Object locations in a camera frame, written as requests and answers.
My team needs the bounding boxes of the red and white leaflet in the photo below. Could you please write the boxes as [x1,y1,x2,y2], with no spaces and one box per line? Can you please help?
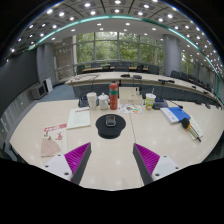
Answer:
[40,122,69,158]

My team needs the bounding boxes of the white sheet with red header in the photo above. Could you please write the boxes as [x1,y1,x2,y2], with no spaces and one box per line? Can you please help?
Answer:
[66,106,92,130]

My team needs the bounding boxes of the dark office chairs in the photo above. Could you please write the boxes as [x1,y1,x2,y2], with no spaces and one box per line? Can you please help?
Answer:
[75,60,221,104]

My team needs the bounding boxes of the blue and white book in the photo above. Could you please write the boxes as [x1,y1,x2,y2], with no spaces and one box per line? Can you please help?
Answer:
[159,106,192,125]

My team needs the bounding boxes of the white paper cup stack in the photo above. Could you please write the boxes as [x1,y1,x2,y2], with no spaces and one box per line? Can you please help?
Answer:
[86,92,98,111]

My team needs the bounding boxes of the black computer mouse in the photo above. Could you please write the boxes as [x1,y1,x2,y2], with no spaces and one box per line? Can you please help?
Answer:
[105,114,117,128]

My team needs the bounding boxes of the white desk organizer box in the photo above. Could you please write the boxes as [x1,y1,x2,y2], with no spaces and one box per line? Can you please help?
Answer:
[118,86,144,106]

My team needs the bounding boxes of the red thermos bottle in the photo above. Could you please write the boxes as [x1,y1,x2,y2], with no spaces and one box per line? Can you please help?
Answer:
[108,80,119,111]

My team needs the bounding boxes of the small white standing board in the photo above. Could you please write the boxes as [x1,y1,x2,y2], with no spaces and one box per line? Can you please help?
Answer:
[44,77,54,94]

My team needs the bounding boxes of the printed paper cup with straw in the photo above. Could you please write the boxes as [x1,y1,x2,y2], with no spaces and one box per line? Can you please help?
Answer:
[144,88,157,111]

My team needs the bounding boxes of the black handheld microphone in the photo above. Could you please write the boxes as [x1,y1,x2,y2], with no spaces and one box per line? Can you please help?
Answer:
[180,117,202,143]

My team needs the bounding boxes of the long curved conference table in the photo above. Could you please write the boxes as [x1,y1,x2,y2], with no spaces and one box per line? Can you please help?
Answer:
[64,70,223,104]

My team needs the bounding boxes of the round ceiling lights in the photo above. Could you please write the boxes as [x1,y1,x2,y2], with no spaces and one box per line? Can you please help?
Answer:
[9,0,224,68]

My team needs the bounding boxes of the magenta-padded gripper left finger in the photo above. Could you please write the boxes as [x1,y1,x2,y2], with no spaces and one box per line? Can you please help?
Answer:
[43,142,93,186]

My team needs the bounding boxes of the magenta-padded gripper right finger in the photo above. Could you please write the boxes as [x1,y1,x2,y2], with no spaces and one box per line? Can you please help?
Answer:
[132,142,183,187]

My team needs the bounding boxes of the colourful sticker sheet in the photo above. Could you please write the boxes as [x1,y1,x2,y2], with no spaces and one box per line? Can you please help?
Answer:
[117,103,143,115]

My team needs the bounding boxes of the white lidded mug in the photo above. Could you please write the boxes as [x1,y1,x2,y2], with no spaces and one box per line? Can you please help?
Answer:
[97,92,110,111]

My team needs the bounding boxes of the black mouse pad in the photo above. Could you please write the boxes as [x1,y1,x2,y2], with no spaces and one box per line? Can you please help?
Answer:
[95,113,127,140]

